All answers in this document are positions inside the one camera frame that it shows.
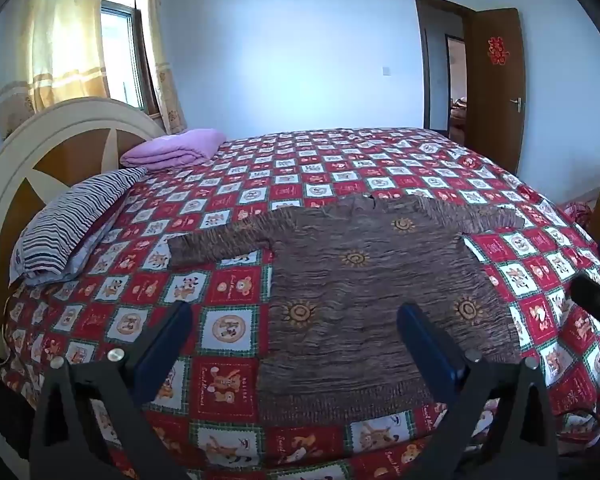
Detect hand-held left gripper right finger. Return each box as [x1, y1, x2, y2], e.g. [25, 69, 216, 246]
[397, 302, 561, 480]

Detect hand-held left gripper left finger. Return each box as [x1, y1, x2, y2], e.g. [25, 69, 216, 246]
[29, 300, 195, 480]

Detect brown knitted sweater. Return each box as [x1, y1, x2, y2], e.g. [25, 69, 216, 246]
[167, 192, 526, 423]

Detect red bag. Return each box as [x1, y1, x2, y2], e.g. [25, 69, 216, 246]
[560, 201, 598, 223]

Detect red checkered printed bed cover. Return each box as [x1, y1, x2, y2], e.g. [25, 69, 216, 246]
[0, 126, 600, 480]

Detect striped pillow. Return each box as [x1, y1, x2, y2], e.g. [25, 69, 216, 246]
[9, 166, 150, 287]

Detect folded purple blanket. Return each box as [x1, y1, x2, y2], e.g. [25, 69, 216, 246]
[120, 128, 227, 168]

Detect brown wooden door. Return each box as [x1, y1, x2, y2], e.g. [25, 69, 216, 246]
[462, 7, 527, 176]

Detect cream and wood headboard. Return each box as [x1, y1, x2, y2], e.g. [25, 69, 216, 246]
[0, 96, 167, 461]

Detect red paper door decoration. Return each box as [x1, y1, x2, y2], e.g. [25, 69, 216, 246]
[486, 36, 510, 66]

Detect narrow yellow curtain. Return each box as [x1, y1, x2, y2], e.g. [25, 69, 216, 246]
[136, 0, 188, 136]

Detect window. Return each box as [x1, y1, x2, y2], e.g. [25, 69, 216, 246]
[99, 0, 161, 117]

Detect wide yellow curtain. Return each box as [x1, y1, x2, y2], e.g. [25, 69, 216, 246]
[0, 0, 112, 141]

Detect dark door frame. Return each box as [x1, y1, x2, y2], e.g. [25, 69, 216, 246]
[413, 0, 478, 136]

